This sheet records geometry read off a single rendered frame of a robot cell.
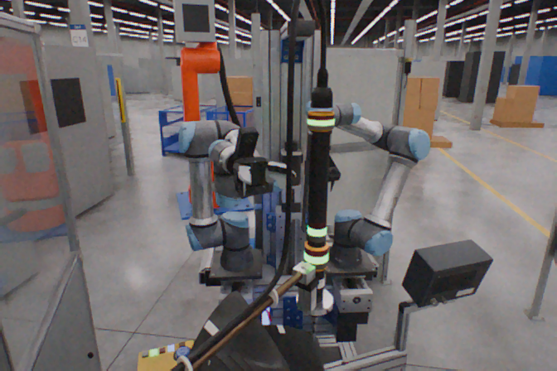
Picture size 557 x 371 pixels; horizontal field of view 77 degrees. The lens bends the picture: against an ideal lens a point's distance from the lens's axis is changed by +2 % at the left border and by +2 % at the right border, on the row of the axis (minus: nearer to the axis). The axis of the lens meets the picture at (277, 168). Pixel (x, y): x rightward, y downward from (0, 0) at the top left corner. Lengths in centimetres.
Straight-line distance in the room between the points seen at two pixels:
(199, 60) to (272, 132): 314
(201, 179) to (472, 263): 103
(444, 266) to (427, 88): 763
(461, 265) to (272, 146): 86
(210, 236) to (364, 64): 176
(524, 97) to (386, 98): 1048
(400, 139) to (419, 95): 736
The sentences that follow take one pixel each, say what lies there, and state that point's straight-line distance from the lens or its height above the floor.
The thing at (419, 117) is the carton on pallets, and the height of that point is 69.
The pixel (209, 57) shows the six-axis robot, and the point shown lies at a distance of 463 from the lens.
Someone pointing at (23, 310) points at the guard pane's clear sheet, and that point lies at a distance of 145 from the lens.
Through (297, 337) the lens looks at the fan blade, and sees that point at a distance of 106.
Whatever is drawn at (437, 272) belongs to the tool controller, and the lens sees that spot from 134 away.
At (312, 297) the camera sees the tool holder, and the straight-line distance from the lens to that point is 67.
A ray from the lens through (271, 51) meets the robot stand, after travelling 152.
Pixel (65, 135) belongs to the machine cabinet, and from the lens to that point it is 489.
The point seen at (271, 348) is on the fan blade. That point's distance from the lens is 77.
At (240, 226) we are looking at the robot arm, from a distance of 149.
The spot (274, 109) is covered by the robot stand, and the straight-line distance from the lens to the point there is 153.
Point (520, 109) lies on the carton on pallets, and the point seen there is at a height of 53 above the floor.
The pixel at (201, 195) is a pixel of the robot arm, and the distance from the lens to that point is 141.
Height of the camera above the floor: 189
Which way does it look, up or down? 17 degrees down
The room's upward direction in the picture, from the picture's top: straight up
